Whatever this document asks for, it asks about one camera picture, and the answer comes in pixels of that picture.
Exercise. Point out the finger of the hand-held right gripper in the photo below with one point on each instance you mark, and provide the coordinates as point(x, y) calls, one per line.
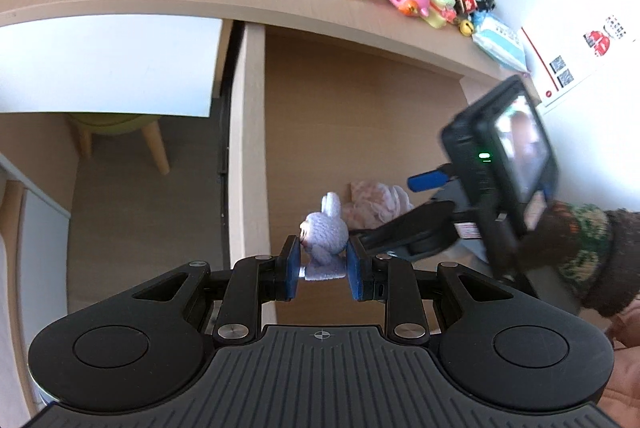
point(400, 228)
point(427, 179)

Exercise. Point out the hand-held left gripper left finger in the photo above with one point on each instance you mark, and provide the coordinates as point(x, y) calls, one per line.
point(291, 270)

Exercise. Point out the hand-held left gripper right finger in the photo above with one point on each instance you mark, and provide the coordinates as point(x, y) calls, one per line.
point(355, 273)

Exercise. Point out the pink fluffy plush toy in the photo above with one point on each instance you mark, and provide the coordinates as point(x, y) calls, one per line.
point(375, 203)

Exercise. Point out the lavender rabbit plush toy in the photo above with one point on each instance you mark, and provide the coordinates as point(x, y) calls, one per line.
point(325, 233)

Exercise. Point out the wooden drawer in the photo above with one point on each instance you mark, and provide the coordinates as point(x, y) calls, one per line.
point(350, 108)

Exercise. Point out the blue tissue packet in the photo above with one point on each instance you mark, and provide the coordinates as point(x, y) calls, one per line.
point(500, 40)

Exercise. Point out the small gold bell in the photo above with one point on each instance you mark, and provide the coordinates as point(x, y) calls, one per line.
point(466, 27)

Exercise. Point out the green and pink toy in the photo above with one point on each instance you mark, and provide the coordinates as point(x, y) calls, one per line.
point(442, 5)

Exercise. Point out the black and red doll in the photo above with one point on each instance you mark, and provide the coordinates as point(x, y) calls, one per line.
point(472, 0)

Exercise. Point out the person's pink garment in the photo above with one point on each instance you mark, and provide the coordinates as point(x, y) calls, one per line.
point(627, 383)

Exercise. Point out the white low cabinet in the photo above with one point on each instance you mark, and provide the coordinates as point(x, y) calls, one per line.
point(40, 233)

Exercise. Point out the white board panel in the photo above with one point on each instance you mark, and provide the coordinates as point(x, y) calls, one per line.
point(100, 63)

